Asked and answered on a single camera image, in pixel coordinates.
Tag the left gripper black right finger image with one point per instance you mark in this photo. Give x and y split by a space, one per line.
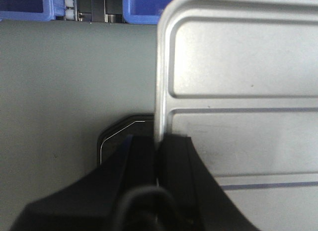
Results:
202 203

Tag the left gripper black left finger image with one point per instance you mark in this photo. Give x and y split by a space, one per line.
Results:
88 204

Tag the silver ribbed metal tray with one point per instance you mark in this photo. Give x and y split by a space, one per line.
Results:
240 78

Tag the blue bin lower centre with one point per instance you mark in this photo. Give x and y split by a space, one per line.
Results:
141 7

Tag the blue bin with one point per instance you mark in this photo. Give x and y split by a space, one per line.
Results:
31 10
141 7

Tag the left white roller track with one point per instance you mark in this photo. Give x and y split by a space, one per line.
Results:
70 9

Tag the blue bin lower left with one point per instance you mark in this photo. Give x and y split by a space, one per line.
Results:
31 10

